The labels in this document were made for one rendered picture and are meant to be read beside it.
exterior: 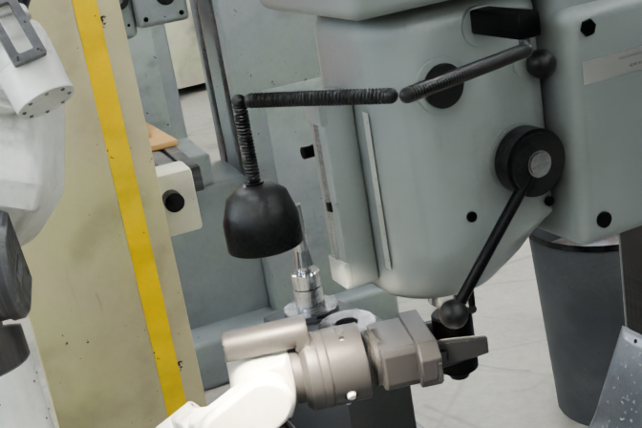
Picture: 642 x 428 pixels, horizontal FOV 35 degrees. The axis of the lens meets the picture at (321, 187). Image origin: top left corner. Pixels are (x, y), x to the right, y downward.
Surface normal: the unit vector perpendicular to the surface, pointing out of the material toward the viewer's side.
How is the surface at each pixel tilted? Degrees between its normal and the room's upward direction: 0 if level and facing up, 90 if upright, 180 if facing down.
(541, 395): 0
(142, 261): 90
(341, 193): 90
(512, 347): 0
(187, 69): 90
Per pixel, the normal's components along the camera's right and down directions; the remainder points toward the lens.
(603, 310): -0.33, 0.39
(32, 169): 0.51, -0.43
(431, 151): 0.14, 0.27
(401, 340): -0.15, -0.94
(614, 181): 0.41, 0.21
